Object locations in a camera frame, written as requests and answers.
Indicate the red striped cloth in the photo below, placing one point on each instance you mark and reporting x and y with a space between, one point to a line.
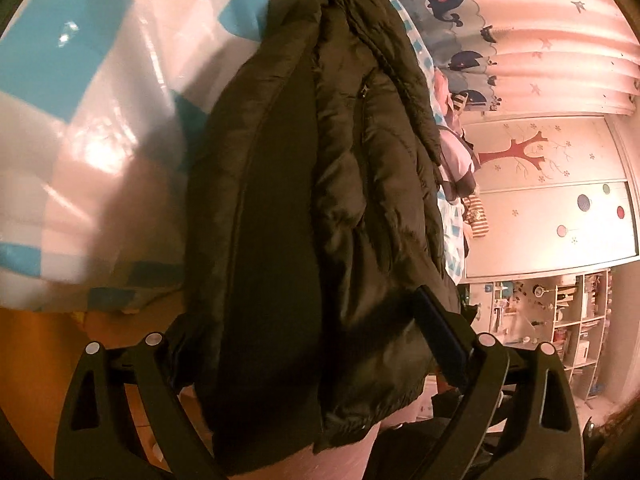
476 215

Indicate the person's hair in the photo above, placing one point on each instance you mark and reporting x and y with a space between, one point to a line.
620 440

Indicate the white shelf unit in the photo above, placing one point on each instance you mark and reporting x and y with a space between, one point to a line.
575 320

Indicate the black and white striped item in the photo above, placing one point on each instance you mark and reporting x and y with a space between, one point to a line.
461 102

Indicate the whale print curtain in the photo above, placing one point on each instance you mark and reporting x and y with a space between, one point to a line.
550 35

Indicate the white wardrobe with tree sticker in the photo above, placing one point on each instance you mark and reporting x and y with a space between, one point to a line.
550 230

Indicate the blue checkered plastic bed cover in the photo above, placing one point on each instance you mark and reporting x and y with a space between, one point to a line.
75 110

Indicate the black puffer jacket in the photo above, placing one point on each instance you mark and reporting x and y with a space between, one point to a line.
300 210

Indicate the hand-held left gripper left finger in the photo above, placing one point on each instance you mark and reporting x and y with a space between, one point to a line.
150 365

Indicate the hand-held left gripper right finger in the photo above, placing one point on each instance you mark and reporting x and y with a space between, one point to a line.
442 335

